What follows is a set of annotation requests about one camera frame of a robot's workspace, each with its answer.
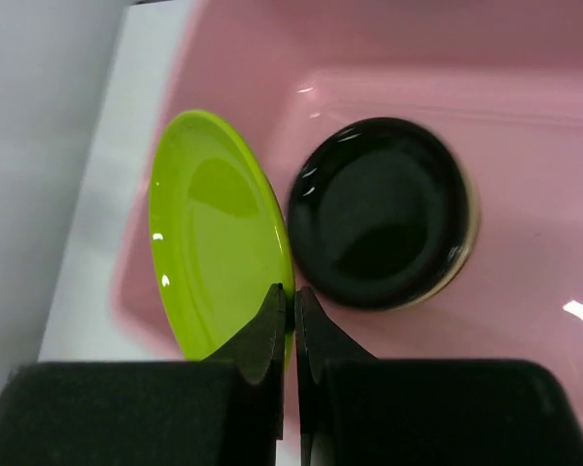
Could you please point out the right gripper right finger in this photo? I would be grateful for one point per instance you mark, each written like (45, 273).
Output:
(358, 409)

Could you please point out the pink plastic bin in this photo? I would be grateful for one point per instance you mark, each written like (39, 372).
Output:
(501, 82)

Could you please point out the cream plate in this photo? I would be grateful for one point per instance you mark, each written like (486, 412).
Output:
(463, 252)

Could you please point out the black plate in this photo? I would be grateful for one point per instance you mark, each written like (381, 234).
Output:
(375, 213)

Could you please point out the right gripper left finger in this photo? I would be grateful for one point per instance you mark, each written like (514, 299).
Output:
(224, 410)

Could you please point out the green plate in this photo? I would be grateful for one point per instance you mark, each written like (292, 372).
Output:
(218, 237)

